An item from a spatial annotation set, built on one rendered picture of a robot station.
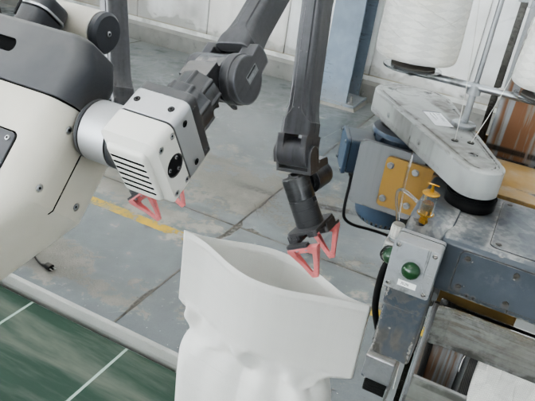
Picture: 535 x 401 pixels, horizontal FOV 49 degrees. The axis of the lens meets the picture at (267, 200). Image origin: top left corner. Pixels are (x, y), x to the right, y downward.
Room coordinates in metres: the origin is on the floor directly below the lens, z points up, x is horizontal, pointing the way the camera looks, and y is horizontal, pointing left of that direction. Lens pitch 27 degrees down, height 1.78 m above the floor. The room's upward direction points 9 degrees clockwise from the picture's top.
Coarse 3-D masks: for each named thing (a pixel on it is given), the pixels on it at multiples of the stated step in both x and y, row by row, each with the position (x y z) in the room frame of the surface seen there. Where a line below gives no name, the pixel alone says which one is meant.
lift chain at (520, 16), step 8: (520, 8) 1.36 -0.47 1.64; (520, 16) 1.35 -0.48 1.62; (520, 24) 1.35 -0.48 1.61; (512, 32) 1.36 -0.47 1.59; (512, 40) 1.35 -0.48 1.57; (512, 48) 1.35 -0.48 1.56; (504, 56) 1.36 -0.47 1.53; (504, 64) 1.36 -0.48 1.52; (504, 72) 1.35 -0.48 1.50; (496, 80) 1.36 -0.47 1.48; (496, 96) 1.35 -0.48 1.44; (488, 104) 1.36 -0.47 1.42; (488, 112) 1.36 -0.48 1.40; (488, 120) 1.35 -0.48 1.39; (480, 136) 1.36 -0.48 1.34; (416, 344) 1.35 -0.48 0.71; (408, 368) 1.35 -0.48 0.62; (400, 376) 1.36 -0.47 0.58; (400, 384) 1.36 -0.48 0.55; (400, 392) 1.35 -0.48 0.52
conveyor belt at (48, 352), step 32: (0, 288) 1.72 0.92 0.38; (0, 320) 1.55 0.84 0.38; (32, 320) 1.58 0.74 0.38; (64, 320) 1.60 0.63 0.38; (0, 352) 1.40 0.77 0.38; (32, 352) 1.42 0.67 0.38; (64, 352) 1.45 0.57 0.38; (96, 352) 1.47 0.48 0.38; (128, 352) 1.49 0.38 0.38; (0, 384) 1.28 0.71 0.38; (32, 384) 1.30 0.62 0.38; (64, 384) 1.31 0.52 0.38; (96, 384) 1.33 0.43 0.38; (128, 384) 1.35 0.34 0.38; (160, 384) 1.37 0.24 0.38
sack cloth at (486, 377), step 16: (480, 368) 0.94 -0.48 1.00; (496, 368) 0.93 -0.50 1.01; (480, 384) 0.93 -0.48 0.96; (496, 384) 0.92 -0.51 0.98; (512, 384) 0.91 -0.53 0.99; (528, 384) 0.90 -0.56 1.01; (480, 400) 0.92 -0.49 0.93; (496, 400) 0.91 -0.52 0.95; (512, 400) 0.90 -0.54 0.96; (528, 400) 0.90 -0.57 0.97
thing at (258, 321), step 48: (192, 240) 1.20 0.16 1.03; (192, 288) 1.19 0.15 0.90; (240, 288) 1.07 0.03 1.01; (288, 288) 1.17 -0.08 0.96; (336, 288) 1.07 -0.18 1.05; (192, 336) 1.13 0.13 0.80; (240, 336) 1.06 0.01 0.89; (288, 336) 1.03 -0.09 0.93; (336, 336) 1.03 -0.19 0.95; (192, 384) 1.10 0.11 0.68; (240, 384) 1.04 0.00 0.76; (288, 384) 1.00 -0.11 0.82
